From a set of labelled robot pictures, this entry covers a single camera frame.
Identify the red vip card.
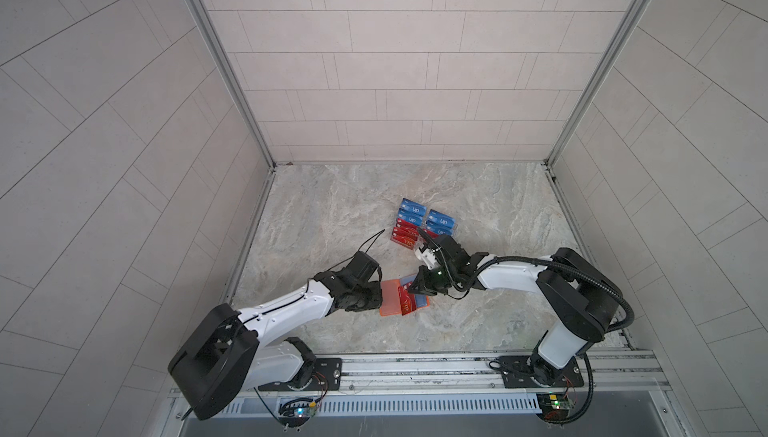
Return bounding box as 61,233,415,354
393,219,420,238
398,284,418,316
390,228,419,249

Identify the orange leather card holder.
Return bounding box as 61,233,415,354
379,275,430,317

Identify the clear acrylic card display stand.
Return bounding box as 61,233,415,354
417,208,438,243

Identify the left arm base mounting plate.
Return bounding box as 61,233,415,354
258,358,342,392

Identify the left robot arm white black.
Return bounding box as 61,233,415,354
168,251,382,420

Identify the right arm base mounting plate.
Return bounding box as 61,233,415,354
488,355,585,389

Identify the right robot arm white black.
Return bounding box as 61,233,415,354
409,233,635,387

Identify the blue vip card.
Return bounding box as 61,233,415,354
400,198,427,216
427,209,456,228
425,221,454,237
397,209,423,227

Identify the blue VIP card back right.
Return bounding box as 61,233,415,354
427,209,456,228

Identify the blue VIP card back left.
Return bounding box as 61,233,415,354
400,198,427,216

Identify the left green circuit board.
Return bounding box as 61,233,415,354
277,397,320,428

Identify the green circuit board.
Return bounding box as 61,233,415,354
536,393,573,422
277,397,320,428

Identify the right green circuit board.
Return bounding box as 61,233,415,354
536,393,573,422

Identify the black corrugated cable conduit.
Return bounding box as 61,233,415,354
417,228,636,425

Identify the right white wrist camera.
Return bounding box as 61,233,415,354
414,245,441,270

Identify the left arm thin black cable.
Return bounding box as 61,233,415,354
179,228,386,420

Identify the aluminium mounting rail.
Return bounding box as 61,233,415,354
234,348,670,399

